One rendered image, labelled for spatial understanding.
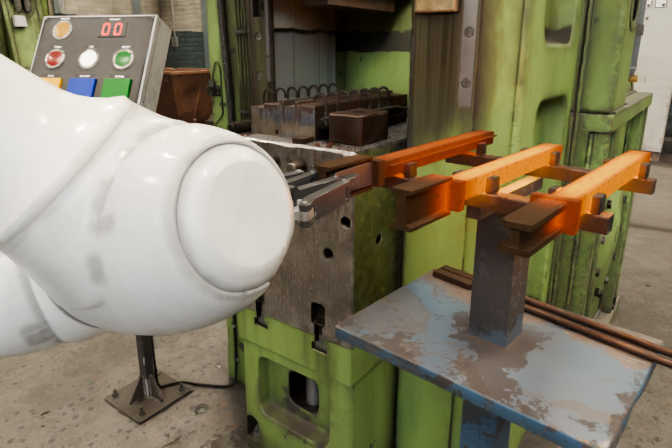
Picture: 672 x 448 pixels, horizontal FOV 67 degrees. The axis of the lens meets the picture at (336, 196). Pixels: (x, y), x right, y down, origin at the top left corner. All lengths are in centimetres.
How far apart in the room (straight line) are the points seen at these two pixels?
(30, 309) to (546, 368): 63
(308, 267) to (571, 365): 60
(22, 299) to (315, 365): 96
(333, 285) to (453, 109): 46
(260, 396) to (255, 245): 127
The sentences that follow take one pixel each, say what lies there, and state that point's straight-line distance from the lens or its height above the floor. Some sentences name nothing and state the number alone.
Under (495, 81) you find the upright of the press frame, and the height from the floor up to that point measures 105.
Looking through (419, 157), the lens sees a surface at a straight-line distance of 73.
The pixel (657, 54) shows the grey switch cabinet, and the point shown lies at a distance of 616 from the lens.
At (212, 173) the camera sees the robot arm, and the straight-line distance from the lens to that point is 23.
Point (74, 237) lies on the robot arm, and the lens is 26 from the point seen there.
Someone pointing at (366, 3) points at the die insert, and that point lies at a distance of 136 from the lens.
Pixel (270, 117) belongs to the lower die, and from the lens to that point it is 122.
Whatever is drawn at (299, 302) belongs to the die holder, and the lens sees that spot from 122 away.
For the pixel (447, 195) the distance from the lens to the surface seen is 58.
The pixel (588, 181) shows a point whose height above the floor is 96.
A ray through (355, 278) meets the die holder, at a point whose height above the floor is 64.
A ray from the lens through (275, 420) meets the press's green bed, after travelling 150.
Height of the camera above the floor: 111
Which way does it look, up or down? 16 degrees down
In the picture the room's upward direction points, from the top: straight up
